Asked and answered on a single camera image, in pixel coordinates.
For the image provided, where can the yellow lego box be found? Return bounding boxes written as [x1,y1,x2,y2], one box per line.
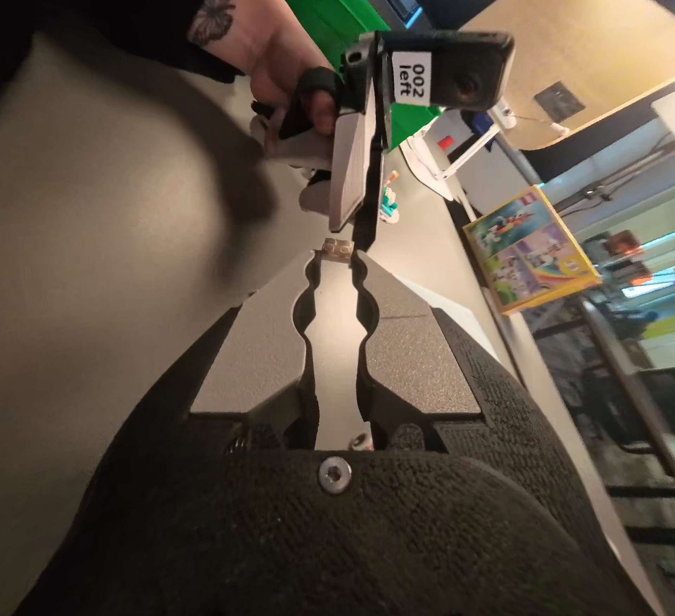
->
[462,184,603,316]

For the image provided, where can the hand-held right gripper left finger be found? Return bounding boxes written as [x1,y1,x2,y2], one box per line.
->
[189,250,323,450]

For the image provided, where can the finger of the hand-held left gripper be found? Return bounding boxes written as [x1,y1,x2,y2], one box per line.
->
[298,169,334,213]
[328,112,387,251]

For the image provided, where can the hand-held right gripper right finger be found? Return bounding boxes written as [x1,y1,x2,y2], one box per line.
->
[351,251,484,445]

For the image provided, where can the small white lego brick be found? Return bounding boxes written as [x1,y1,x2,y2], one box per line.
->
[320,237,355,265]

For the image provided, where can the rounded wooden panel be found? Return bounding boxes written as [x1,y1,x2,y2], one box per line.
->
[458,0,675,151]

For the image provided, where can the person's left hand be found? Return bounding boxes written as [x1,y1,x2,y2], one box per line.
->
[246,27,341,146]

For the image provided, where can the round white lego plate build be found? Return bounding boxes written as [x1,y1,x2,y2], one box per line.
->
[378,185,403,225]

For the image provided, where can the person's left forearm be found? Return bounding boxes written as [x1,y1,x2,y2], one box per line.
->
[0,0,288,85]

